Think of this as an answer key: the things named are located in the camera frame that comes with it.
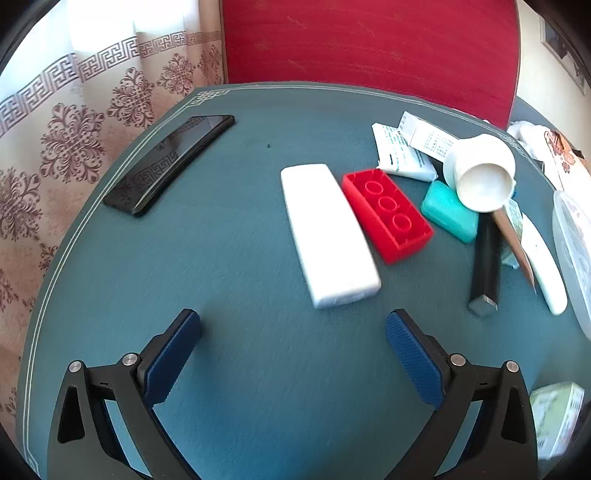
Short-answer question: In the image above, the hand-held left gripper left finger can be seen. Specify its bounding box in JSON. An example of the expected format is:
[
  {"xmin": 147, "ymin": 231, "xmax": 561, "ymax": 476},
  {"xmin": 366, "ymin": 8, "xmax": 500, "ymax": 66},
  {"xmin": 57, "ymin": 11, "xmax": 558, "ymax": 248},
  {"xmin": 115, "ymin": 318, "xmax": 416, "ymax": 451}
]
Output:
[{"xmin": 47, "ymin": 308, "xmax": 202, "ymax": 480}]

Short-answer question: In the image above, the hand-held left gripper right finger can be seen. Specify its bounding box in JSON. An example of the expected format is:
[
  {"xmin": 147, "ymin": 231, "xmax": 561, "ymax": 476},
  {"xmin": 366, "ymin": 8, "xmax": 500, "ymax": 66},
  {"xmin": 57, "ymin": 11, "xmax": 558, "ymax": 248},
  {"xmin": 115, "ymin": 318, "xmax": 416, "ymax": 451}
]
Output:
[{"xmin": 385, "ymin": 309, "xmax": 539, "ymax": 480}]

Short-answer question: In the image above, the black stick with metal end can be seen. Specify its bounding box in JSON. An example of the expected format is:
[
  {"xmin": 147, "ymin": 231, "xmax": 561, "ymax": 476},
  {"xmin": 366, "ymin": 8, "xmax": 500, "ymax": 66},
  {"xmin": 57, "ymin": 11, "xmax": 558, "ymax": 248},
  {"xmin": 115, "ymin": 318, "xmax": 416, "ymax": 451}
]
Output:
[{"xmin": 468, "ymin": 213, "xmax": 502, "ymax": 319}]

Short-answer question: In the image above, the red building block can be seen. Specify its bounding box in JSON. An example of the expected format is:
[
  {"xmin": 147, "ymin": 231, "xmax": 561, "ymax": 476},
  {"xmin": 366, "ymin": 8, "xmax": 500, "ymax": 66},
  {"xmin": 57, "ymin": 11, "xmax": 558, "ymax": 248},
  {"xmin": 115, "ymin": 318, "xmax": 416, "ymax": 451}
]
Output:
[{"xmin": 342, "ymin": 169, "xmax": 435, "ymax": 265}]

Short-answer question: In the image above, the brown slim tube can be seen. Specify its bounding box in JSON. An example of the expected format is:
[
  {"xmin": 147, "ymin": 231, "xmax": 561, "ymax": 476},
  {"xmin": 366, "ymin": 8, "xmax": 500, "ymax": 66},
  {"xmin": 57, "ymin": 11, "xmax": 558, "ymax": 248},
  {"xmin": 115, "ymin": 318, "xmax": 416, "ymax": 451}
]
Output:
[{"xmin": 493, "ymin": 210, "xmax": 539, "ymax": 291}]

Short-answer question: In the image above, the teal soap block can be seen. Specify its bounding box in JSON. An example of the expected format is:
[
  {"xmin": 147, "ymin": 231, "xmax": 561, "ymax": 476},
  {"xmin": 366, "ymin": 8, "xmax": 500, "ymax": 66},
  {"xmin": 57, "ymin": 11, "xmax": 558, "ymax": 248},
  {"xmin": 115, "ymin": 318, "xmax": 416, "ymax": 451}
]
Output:
[{"xmin": 420, "ymin": 180, "xmax": 479, "ymax": 243}]

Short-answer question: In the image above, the white rectangular case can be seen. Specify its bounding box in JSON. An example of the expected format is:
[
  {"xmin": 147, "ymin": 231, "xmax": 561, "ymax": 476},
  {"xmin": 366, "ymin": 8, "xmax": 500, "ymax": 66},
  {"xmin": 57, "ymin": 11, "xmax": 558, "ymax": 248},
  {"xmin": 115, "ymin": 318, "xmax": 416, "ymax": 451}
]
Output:
[{"xmin": 280, "ymin": 163, "xmax": 382, "ymax": 310}]

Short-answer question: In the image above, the clear plastic container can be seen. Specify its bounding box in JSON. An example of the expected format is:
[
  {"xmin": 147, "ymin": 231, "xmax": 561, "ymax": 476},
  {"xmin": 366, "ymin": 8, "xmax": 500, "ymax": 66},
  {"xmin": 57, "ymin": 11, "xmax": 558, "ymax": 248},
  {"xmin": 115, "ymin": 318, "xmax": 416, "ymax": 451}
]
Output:
[{"xmin": 553, "ymin": 190, "xmax": 591, "ymax": 340}]

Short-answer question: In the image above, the white cup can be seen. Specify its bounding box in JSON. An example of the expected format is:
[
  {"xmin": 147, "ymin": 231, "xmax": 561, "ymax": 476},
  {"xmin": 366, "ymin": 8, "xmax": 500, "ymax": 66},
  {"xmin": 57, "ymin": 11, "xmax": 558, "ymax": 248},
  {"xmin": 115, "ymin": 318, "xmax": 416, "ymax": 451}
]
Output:
[{"xmin": 443, "ymin": 133, "xmax": 517, "ymax": 214}]

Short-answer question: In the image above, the teal desktop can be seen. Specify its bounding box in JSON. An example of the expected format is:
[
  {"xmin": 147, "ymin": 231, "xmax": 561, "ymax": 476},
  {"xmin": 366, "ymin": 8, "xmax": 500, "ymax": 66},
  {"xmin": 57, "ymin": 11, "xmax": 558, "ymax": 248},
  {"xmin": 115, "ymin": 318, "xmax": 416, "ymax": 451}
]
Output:
[{"xmin": 16, "ymin": 82, "xmax": 591, "ymax": 480}]

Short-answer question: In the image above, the green printed box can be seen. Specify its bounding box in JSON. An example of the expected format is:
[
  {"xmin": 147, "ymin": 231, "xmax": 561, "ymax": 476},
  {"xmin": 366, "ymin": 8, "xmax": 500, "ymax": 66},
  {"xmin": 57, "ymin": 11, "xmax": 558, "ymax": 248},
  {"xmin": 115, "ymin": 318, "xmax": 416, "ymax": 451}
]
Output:
[{"xmin": 529, "ymin": 382, "xmax": 585, "ymax": 461}]

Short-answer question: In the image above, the black smartphone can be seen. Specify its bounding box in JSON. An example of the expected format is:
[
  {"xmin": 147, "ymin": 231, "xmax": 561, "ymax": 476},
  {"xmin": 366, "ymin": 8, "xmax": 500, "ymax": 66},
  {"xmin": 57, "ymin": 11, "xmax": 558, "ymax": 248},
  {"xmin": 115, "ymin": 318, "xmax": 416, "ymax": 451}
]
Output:
[{"xmin": 102, "ymin": 114, "xmax": 236, "ymax": 217}]

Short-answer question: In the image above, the white teal printed tube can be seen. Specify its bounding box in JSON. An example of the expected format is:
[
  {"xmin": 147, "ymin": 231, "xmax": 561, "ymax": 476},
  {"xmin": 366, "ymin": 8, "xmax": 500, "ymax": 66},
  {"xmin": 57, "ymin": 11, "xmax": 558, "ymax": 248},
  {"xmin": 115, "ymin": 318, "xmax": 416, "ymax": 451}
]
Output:
[{"xmin": 372, "ymin": 122, "xmax": 438, "ymax": 182}]

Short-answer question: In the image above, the white printed paper packet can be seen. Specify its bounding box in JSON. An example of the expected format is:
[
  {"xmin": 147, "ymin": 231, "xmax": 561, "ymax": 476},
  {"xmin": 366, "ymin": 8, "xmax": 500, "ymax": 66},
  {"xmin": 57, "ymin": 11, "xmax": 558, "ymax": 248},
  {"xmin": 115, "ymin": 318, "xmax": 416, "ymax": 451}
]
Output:
[{"xmin": 398, "ymin": 111, "xmax": 458, "ymax": 162}]

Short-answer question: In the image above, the patterned beige curtain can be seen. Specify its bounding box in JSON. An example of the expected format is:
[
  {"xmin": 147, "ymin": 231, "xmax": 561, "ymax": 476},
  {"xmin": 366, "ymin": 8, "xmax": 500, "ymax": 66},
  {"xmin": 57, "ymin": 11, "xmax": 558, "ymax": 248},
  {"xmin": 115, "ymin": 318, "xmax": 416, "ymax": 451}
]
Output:
[{"xmin": 0, "ymin": 0, "xmax": 229, "ymax": 416}]

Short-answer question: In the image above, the floral white cloth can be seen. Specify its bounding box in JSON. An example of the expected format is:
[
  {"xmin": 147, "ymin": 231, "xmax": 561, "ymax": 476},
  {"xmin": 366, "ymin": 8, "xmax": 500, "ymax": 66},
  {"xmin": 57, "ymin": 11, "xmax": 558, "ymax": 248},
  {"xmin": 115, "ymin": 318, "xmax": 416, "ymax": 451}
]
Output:
[{"xmin": 508, "ymin": 121, "xmax": 591, "ymax": 195}]

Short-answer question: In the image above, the red chair back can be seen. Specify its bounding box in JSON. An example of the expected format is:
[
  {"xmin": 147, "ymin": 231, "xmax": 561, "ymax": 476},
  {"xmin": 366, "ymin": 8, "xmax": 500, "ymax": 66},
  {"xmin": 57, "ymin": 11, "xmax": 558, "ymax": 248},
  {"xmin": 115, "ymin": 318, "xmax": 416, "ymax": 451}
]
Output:
[{"xmin": 218, "ymin": 0, "xmax": 522, "ymax": 130}]

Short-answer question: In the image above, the framed wall picture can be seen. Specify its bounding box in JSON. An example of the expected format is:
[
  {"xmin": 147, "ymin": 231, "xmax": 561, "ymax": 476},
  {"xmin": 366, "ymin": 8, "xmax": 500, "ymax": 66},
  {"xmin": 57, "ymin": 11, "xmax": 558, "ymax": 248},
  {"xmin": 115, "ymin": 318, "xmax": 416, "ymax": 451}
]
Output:
[{"xmin": 540, "ymin": 18, "xmax": 589, "ymax": 95}]

